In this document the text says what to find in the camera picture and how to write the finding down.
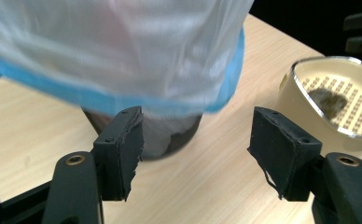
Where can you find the white plastic bag blue edge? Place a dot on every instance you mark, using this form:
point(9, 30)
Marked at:
point(114, 53)

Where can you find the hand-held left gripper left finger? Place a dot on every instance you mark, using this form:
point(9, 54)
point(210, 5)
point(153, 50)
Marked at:
point(118, 155)

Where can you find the cream strainer basket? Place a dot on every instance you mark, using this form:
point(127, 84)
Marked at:
point(306, 105)

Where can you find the dark lump of residue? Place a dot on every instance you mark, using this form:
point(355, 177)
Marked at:
point(329, 101)

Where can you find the dark round bin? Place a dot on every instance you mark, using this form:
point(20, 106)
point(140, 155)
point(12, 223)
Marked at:
point(176, 137)

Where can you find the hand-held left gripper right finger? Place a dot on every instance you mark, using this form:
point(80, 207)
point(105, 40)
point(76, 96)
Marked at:
point(283, 155)

